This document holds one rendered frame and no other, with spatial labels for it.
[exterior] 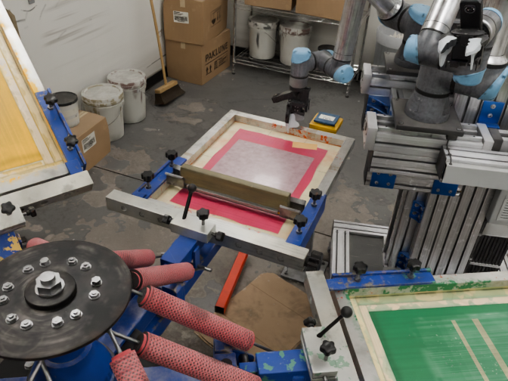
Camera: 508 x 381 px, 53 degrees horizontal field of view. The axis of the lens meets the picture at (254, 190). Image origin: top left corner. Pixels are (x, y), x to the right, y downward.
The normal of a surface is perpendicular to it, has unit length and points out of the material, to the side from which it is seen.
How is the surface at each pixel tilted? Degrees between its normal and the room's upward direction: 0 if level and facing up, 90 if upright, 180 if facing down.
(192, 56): 90
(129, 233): 0
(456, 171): 90
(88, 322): 0
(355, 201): 0
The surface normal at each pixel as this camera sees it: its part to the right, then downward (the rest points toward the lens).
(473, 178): -0.15, 0.56
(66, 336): 0.05, -0.82
